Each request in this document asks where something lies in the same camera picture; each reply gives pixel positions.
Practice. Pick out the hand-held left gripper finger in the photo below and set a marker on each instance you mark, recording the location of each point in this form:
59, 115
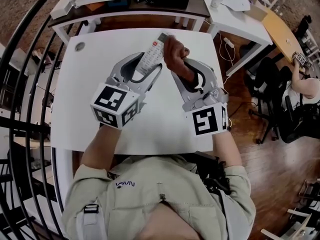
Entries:
152, 82
117, 67

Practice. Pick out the round yellow table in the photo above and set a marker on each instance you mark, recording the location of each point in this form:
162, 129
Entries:
282, 34

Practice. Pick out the white frame chair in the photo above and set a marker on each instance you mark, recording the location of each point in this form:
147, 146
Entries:
295, 224

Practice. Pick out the white remote control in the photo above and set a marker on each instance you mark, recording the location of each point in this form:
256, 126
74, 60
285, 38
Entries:
152, 51

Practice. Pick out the grey round table grommet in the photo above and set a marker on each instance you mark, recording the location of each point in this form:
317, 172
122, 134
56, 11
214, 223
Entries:
80, 46

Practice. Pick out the dark wooden table white legs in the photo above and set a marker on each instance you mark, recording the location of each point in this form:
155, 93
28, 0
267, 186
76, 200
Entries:
140, 10

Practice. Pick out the teal box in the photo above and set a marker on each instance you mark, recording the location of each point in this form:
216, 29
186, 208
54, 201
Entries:
118, 4

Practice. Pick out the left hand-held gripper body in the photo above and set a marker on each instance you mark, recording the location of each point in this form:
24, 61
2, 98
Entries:
112, 104

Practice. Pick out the person's beige jacket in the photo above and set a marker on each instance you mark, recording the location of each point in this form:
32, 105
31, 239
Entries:
155, 189

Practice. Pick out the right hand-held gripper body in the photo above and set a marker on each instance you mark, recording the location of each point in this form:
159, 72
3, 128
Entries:
205, 119

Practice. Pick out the flat cardboard box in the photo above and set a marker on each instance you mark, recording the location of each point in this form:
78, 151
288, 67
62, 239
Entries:
255, 12

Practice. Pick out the black office chair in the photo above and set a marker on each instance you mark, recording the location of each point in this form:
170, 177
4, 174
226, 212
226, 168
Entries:
267, 84

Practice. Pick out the white paper cup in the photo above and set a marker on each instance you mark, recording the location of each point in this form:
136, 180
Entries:
216, 1

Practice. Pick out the white side table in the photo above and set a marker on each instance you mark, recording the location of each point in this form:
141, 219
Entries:
237, 26

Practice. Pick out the person's left forearm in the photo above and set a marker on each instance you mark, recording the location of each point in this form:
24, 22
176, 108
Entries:
100, 149

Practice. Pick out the white flat box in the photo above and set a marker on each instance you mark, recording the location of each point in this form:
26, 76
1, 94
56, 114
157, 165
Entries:
61, 9

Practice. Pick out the orange flat box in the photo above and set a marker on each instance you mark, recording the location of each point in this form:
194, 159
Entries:
95, 6

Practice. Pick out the white power strip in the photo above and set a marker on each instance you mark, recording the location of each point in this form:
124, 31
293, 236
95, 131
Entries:
229, 42

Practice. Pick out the black metal railing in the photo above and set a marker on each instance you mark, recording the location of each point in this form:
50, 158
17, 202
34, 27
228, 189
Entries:
15, 59

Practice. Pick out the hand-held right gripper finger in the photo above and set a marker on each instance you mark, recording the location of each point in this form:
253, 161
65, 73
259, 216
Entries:
186, 91
211, 77

